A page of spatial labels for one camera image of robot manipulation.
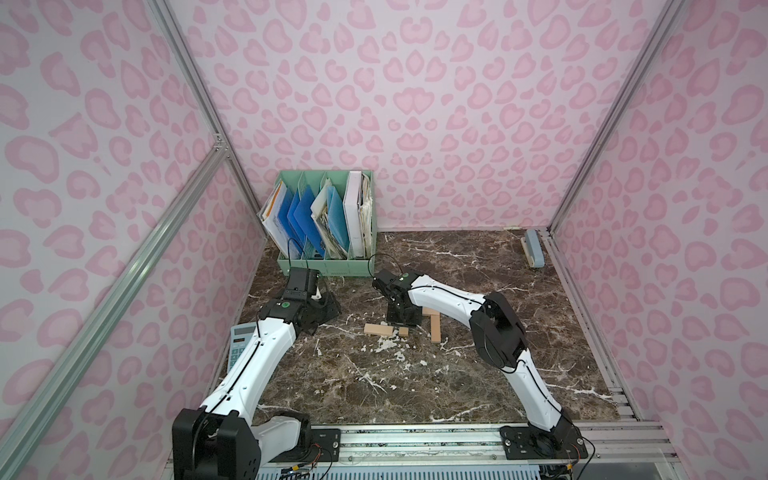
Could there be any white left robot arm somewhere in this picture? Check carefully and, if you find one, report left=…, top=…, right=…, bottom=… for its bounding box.
left=172, top=267, right=340, bottom=479

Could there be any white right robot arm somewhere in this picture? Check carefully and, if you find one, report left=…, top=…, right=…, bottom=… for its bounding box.
left=372, top=270, right=586, bottom=452

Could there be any grey calculator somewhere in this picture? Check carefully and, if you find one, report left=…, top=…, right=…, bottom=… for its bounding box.
left=227, top=322, right=257, bottom=372

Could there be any green file organizer box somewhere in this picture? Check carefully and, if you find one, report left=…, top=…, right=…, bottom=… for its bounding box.
left=274, top=170, right=377, bottom=277

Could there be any blue folder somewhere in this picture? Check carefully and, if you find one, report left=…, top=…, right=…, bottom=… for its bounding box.
left=278, top=183, right=325, bottom=260

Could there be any teal folder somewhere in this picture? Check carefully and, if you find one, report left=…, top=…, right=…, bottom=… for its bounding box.
left=325, top=185, right=350, bottom=256

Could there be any white papers left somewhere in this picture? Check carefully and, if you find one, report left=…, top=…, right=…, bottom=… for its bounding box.
left=259, top=180, right=302, bottom=260

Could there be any white binder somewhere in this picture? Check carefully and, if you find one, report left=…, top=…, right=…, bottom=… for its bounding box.
left=343, top=171, right=365, bottom=258

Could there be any grey blue board eraser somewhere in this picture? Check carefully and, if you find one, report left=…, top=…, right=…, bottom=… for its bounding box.
left=521, top=229, right=545, bottom=269

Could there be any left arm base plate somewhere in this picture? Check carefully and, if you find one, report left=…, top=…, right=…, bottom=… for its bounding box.
left=271, top=427, right=341, bottom=463

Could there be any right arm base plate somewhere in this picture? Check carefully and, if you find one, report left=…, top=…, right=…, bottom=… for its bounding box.
left=499, top=422, right=590, bottom=461

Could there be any aluminium diagonal frame bar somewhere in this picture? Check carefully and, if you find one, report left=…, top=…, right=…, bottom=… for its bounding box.
left=1, top=146, right=227, bottom=478

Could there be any aluminium front rail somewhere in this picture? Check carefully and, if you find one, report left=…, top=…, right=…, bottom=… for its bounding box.
left=161, top=421, right=685, bottom=480

